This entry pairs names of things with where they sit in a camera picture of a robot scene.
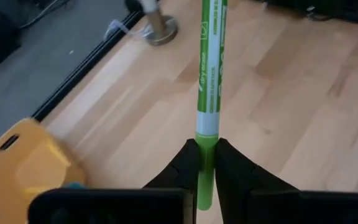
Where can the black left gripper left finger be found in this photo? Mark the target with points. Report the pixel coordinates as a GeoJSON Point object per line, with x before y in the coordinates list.
{"type": "Point", "coordinates": [166, 202]}

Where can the black aluminium table frame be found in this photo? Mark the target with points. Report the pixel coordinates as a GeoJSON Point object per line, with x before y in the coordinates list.
{"type": "Point", "coordinates": [82, 67]}

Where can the white marker green cap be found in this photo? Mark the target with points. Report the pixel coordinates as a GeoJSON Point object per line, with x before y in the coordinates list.
{"type": "Point", "coordinates": [210, 77]}

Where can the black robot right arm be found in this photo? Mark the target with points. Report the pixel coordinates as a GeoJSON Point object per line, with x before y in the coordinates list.
{"type": "Point", "coordinates": [337, 9]}

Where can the yellow plastic bin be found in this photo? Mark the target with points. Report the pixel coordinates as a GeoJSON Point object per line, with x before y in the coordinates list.
{"type": "Point", "coordinates": [26, 161]}

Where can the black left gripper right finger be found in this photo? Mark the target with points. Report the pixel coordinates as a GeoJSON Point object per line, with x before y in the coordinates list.
{"type": "Point", "coordinates": [244, 199]}

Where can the dark green plastic bin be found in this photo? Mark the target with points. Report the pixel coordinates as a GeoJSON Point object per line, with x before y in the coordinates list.
{"type": "Point", "coordinates": [73, 186]}

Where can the white mushroom lamp brass base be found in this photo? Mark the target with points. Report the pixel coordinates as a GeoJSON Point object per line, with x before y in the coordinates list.
{"type": "Point", "coordinates": [162, 31]}

